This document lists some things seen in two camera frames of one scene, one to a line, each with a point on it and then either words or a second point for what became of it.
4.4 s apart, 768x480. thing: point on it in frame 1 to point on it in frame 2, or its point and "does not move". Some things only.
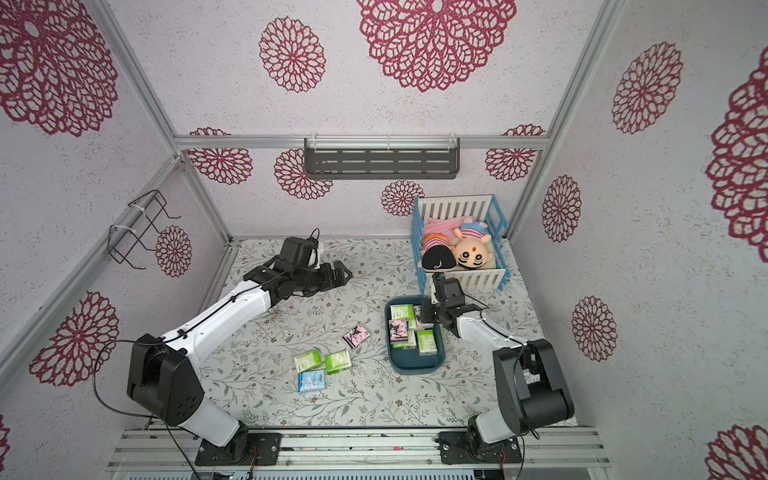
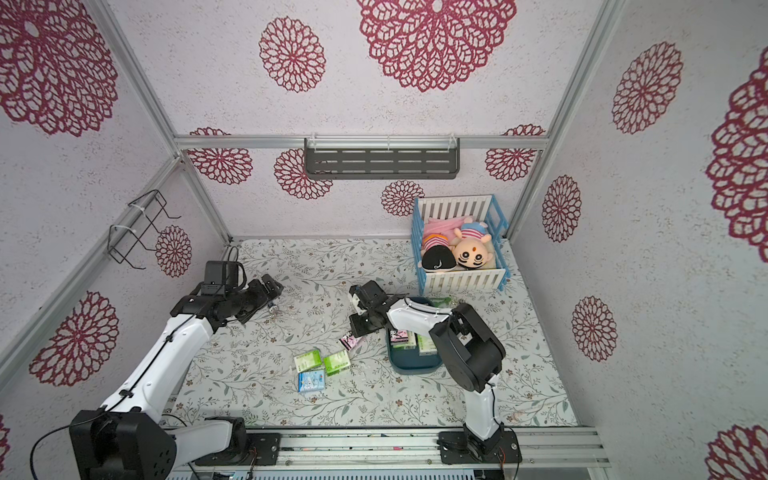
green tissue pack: (426, 342) does not move
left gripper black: (328, 278) to (270, 284)
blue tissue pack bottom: (311, 381) does not move
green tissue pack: (308, 361) does not move
